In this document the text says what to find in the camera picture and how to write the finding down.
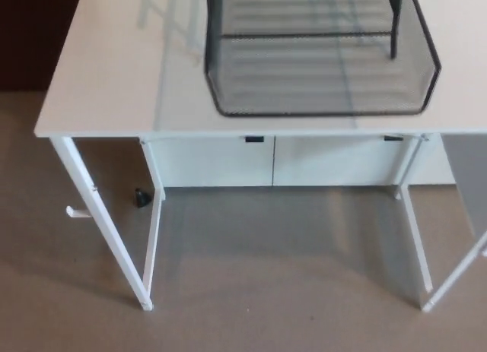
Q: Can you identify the white low cabinet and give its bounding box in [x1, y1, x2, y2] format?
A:
[145, 134, 458, 189]

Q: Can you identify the white table leg frame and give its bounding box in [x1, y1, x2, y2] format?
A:
[49, 135, 167, 312]
[394, 133, 487, 313]

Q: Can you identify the black rubber doorstop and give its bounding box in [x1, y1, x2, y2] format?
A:
[132, 188, 152, 209]

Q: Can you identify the dark brown wooden panel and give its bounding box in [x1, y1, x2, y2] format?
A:
[0, 0, 91, 94]

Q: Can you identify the white side hook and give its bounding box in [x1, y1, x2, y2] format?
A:
[65, 205, 93, 219]

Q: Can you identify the black mesh sliding tray layer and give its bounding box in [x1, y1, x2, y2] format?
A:
[203, 0, 443, 119]

